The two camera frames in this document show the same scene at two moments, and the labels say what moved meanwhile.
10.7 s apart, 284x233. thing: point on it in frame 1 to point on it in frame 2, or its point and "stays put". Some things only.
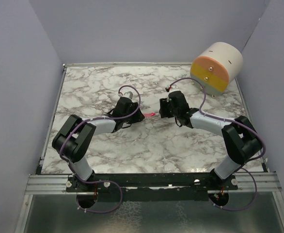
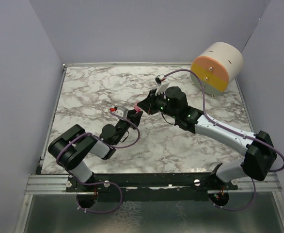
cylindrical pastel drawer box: [219, 64] stays put
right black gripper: [164, 105] to [148, 105]
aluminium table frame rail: [46, 183] stays put
